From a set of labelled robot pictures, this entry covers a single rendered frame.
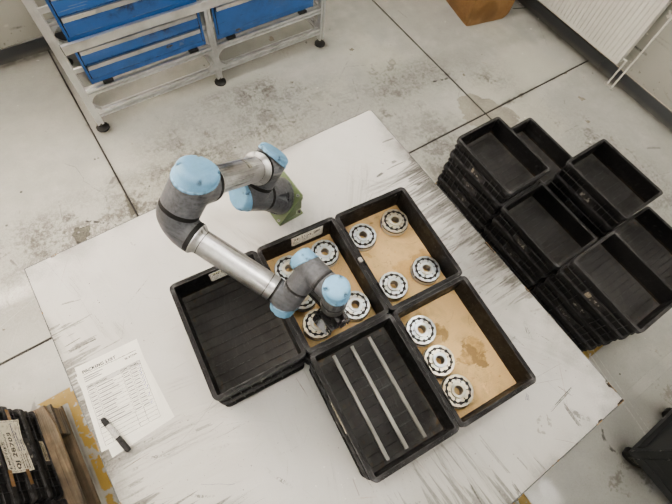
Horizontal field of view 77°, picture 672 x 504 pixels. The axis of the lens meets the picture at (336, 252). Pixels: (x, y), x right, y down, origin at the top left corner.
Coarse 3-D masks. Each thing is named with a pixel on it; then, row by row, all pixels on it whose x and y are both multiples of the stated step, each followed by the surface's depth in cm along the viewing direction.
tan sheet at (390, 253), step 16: (352, 224) 161; (368, 224) 162; (384, 240) 160; (400, 240) 160; (416, 240) 161; (368, 256) 156; (384, 256) 157; (400, 256) 157; (416, 256) 158; (384, 272) 154; (400, 272) 154; (416, 288) 152
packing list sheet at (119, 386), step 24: (96, 360) 145; (120, 360) 146; (144, 360) 146; (96, 384) 142; (120, 384) 142; (144, 384) 143; (96, 408) 139; (120, 408) 139; (144, 408) 140; (168, 408) 140; (96, 432) 136; (120, 432) 136; (144, 432) 137
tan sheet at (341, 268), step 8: (296, 248) 155; (280, 256) 153; (272, 264) 152; (336, 264) 154; (344, 264) 154; (336, 272) 152; (344, 272) 153; (352, 280) 151; (352, 288) 150; (360, 288) 150; (352, 304) 148; (296, 312) 145; (304, 312) 145; (296, 320) 144; (344, 328) 144; (312, 344) 140
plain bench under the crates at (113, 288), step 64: (384, 128) 200; (320, 192) 182; (384, 192) 184; (64, 256) 160; (128, 256) 162; (192, 256) 164; (64, 320) 150; (128, 320) 152; (512, 320) 164; (192, 384) 144; (576, 384) 155; (192, 448) 136; (256, 448) 138; (320, 448) 139; (448, 448) 142; (512, 448) 144
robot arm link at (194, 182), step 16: (192, 160) 111; (208, 160) 114; (240, 160) 132; (256, 160) 138; (272, 160) 143; (176, 176) 107; (192, 176) 106; (208, 176) 109; (224, 176) 120; (240, 176) 128; (256, 176) 137; (272, 176) 145; (176, 192) 108; (192, 192) 108; (208, 192) 110; (224, 192) 124; (160, 208) 112; (176, 208) 110; (192, 208) 111
